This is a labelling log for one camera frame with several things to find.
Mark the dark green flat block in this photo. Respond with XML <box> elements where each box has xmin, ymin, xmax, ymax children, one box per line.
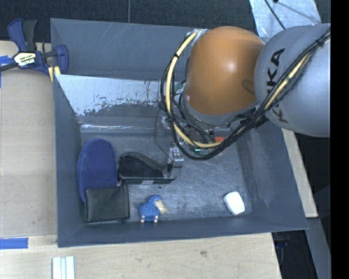
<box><xmin>84</xmin><ymin>184</ymin><xmax>131</xmax><ymax>223</ymax></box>

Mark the grey metal bin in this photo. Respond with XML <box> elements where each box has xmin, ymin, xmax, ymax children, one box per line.
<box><xmin>49</xmin><ymin>17</ymin><xmax>309</xmax><ymax>248</ymax></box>

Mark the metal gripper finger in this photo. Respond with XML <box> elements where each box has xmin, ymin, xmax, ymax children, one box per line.
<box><xmin>169</xmin><ymin>146</ymin><xmax>183</xmax><ymax>160</ymax></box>
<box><xmin>166</xmin><ymin>159</ymin><xmax>184</xmax><ymax>181</ymax></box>

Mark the pale wood board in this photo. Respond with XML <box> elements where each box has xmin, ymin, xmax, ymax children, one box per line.
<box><xmin>0</xmin><ymin>73</ymin><xmax>59</xmax><ymax>238</ymax></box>

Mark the white rounded block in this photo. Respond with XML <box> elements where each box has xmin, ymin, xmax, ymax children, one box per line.
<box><xmin>223</xmin><ymin>191</ymin><xmax>246</xmax><ymax>216</ymax></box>

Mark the black curved case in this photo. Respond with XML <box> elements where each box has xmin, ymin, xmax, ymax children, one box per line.
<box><xmin>117</xmin><ymin>152</ymin><xmax>176</xmax><ymax>185</ymax></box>

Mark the blue toy animal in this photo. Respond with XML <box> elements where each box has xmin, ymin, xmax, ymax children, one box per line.
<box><xmin>137</xmin><ymin>194</ymin><xmax>168</xmax><ymax>224</ymax></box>

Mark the blue dotted cloth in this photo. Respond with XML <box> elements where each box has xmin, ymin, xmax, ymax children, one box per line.
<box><xmin>76</xmin><ymin>138</ymin><xmax>119</xmax><ymax>203</ymax></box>

